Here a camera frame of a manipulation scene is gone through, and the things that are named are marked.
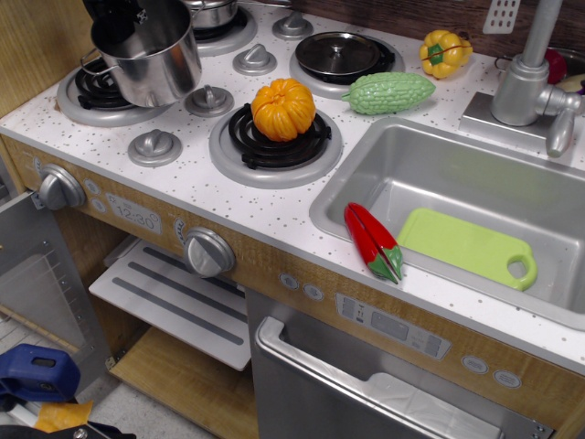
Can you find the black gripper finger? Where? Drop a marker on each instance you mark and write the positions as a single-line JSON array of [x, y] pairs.
[[99, 11], [123, 17]]

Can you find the tall steel toy pot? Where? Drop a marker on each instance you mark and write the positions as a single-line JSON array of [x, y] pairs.
[[158, 64]]

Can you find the front left stove burner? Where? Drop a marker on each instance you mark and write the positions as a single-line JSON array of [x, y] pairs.
[[96, 100]]

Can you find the stove burner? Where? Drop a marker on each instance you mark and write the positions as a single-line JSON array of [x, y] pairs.
[[242, 153], [333, 87], [241, 34], [96, 100]]

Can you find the small steel pot at back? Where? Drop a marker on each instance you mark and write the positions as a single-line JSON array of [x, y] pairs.
[[209, 14]]

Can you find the back left stove burner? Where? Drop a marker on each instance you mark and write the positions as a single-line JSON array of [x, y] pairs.
[[241, 34]]

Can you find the front right stove burner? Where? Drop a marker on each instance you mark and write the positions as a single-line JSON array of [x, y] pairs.
[[242, 153]]

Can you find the dark steel pot lid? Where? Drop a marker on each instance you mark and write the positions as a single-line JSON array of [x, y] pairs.
[[337, 53]]

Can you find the back right stove burner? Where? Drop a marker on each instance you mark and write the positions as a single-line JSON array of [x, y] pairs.
[[333, 87]]

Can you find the grey stovetop knob centre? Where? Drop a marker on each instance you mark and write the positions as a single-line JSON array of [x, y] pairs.
[[209, 101]]

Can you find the grey stovetop knob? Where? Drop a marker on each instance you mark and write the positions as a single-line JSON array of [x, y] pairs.
[[292, 27], [255, 61], [155, 148], [209, 101]]

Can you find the grey stovetop knob front left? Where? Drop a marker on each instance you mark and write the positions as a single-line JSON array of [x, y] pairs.
[[155, 148]]

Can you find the grey stovetop knob back middle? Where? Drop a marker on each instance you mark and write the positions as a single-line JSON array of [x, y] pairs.
[[255, 61]]

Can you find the silver oven dial left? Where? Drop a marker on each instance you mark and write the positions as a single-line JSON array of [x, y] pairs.
[[59, 188]]

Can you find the silver oven dial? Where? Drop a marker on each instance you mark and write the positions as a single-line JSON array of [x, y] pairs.
[[206, 253], [59, 188]]

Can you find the orange toy pumpkin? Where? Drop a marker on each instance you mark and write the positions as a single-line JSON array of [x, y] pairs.
[[283, 110]]

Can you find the silver oven dial right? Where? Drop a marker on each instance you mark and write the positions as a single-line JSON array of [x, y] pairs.
[[206, 253]]

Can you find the white oven rack shelf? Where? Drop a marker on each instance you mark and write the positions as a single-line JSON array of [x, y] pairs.
[[208, 314]]

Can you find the green toy bitter gourd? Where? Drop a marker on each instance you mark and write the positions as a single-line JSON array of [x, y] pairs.
[[387, 92]]

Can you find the open grey oven door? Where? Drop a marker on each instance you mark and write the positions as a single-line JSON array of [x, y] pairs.
[[43, 300]]

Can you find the grey toy sink basin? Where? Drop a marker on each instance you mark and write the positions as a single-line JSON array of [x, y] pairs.
[[399, 166]]

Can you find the yellow toy bell pepper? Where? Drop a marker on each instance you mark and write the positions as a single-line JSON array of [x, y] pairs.
[[442, 53]]

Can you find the red toy chili pepper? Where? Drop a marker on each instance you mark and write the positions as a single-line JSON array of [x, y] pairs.
[[377, 247]]

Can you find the blue clamp tool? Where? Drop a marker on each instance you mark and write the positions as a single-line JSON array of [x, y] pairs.
[[31, 373]]

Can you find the white slotted spatula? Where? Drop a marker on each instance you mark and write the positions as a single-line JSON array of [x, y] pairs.
[[501, 17]]

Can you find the green toy cutting board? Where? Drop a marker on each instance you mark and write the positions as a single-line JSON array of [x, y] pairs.
[[476, 249]]

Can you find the yellow tape piece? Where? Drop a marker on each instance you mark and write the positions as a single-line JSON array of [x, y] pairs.
[[58, 416]]

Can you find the silver toy faucet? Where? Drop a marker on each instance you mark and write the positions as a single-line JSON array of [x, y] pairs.
[[526, 110]]

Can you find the silver dishwasher door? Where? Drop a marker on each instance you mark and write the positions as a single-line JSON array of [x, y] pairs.
[[312, 380]]

